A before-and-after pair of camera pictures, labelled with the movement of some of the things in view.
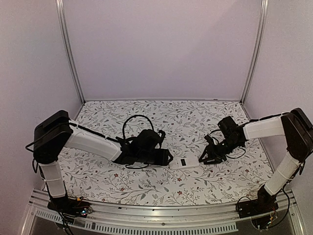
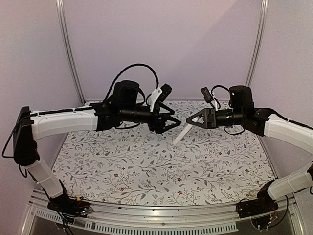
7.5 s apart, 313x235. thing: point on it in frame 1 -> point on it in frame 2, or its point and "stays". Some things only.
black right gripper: (218, 149) -> (210, 118)
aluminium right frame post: (264, 9) stays
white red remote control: (180, 162) -> (183, 133)
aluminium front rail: (135, 219) stays
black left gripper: (163, 160) -> (159, 127)
